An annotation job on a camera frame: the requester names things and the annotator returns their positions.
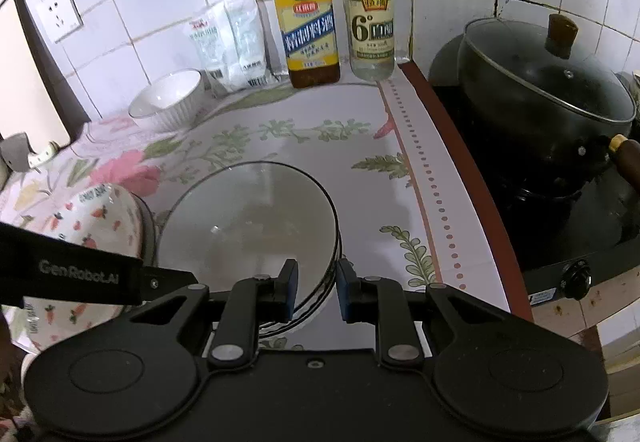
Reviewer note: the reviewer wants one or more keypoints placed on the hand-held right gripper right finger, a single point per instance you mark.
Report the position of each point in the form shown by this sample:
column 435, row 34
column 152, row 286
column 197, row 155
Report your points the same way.
column 344, row 293

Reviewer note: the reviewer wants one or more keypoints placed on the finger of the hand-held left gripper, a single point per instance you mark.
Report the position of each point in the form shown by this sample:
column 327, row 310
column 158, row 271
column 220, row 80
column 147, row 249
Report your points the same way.
column 167, row 281

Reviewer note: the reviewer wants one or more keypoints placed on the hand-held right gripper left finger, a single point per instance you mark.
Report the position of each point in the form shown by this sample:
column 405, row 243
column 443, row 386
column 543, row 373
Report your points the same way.
column 289, row 291

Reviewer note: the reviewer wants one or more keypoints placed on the white pink rabbit plate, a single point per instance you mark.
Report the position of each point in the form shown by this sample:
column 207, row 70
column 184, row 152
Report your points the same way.
column 95, row 217

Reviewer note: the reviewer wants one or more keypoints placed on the floral tablecloth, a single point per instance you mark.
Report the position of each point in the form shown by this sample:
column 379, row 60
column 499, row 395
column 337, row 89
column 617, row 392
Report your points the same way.
column 310, row 142

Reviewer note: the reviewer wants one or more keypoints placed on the white ribbed bowl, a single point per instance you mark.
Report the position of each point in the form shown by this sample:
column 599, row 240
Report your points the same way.
column 167, row 100

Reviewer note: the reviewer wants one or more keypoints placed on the black gas stove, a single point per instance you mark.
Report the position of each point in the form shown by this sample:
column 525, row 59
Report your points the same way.
column 480, row 172

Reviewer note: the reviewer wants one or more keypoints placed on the white cutting board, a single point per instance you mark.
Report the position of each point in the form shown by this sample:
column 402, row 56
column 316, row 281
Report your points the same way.
column 30, row 72

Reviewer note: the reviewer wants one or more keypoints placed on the black stove knob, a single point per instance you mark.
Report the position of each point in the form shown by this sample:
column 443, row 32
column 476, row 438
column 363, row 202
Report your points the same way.
column 576, row 281

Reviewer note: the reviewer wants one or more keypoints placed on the white salt bag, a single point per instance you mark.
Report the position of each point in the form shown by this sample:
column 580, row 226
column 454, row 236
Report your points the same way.
column 210, row 47
column 247, row 42

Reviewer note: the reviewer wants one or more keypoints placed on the black cooking pot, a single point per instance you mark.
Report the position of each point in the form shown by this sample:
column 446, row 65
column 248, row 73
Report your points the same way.
column 540, row 137

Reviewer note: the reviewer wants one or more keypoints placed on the yellow label cooking wine bottle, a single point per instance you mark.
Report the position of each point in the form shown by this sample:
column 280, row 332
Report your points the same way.
column 305, row 32

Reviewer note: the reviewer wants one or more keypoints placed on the clear vinegar bottle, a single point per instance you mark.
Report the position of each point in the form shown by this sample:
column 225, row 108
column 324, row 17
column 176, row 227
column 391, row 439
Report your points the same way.
column 370, row 32

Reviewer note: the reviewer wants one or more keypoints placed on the glass pot lid brown knob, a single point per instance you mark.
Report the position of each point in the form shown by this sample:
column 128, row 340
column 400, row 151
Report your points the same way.
column 545, row 72

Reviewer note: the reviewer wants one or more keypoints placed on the white wall socket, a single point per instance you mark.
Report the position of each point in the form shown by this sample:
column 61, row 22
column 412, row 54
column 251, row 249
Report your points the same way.
column 59, row 12

